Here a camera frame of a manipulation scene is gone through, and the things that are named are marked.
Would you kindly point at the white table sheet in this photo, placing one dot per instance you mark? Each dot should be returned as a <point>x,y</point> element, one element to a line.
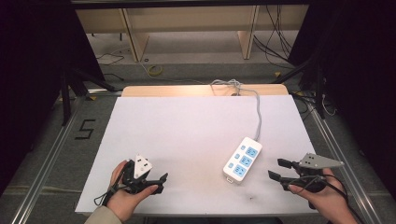
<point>186,146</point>

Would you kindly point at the white power strip blue sockets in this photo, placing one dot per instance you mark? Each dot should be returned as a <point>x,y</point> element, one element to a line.
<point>243,160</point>

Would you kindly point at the black tape floor mark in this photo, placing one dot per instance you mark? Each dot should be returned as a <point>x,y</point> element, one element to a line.
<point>85,129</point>

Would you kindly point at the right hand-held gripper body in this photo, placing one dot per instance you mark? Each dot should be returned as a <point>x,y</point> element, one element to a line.
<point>317,161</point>

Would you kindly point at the light wooden bench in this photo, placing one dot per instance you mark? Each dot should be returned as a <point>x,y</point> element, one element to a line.
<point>193,18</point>

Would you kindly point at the person's left hand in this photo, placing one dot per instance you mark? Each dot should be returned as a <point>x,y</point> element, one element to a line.
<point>123,202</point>

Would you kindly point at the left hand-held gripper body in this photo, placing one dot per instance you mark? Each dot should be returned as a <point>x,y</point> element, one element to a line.
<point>140,166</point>

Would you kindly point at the person's right hand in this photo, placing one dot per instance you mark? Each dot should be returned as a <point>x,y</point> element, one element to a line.
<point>330,202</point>

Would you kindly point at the black metal stand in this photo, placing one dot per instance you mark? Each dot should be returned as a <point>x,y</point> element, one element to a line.
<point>67,93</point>
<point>317,84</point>

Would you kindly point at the aluminium floor rail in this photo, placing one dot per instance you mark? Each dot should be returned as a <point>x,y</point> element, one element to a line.
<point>339,155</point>
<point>49,161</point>

